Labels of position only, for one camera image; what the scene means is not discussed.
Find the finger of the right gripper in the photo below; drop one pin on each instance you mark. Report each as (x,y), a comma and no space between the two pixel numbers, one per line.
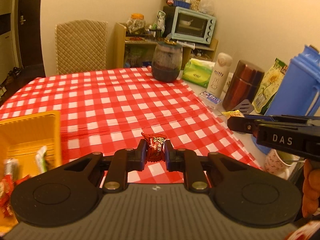
(306,120)
(246,124)

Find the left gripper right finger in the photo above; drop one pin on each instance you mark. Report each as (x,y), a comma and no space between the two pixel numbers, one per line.
(192,166)

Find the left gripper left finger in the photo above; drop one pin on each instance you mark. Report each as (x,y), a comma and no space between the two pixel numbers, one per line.
(120,164)

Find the small red candy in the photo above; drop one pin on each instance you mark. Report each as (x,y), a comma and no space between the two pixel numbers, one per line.
(155,148)

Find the green white snack packet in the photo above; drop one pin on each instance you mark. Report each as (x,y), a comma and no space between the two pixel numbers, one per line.
(40,158)

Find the large red snack packet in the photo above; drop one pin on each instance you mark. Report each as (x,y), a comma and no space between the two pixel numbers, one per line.
(7,187)

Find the yellow green small candy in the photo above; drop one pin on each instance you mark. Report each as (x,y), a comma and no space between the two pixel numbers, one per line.
(235,113)

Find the person's right hand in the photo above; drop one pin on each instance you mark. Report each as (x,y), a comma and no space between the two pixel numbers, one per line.
(311,190)

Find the grey phone stand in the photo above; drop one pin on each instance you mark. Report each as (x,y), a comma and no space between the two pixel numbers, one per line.
(245,107)

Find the blue thermos jug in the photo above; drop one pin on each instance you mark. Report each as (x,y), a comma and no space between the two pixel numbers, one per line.
(298,93)

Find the white patterned mug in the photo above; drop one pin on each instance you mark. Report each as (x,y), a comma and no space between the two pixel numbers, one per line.
(279,163)

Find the blue white small pack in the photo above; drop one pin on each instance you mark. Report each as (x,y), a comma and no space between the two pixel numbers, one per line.
(210,100)

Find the brown metal thermos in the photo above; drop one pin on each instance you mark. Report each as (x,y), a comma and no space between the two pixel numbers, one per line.
(245,83)

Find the white miffy bottle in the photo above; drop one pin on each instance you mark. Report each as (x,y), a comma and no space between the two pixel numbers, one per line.
(219,74)

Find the red white checkered tablecloth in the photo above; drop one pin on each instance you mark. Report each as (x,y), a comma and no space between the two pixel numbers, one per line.
(105,111)

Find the sunflower seed bag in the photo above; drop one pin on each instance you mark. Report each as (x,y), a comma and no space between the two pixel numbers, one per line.
(269,86)

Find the green tissue pack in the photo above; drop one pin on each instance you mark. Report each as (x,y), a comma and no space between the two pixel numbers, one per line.
(198,72)

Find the dark glass jar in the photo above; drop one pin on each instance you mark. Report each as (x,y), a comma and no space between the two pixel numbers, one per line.
(167,61)

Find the orange plastic tray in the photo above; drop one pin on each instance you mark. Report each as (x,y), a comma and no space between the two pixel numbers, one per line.
(23,136)

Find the wooden side shelf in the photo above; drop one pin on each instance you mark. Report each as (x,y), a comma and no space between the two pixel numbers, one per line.
(143,50)

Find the light blue toaster oven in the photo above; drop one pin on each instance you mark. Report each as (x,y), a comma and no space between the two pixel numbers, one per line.
(192,26)

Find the beige quilted chair back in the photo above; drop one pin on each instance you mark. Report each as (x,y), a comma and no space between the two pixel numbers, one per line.
(81,46)

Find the green white bag on shelf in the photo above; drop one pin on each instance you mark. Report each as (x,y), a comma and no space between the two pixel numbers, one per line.
(159,23)

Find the jar of nuts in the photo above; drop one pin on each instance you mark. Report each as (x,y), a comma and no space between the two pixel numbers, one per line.
(195,5)

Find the orange lid plastic jar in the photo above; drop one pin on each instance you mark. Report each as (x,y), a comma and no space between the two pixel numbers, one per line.
(136,24)

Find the blue box on oven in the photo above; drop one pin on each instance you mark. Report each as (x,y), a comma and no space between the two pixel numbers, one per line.
(183,4)

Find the dark wooden door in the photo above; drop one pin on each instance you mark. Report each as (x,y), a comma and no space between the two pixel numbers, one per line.
(29,34)

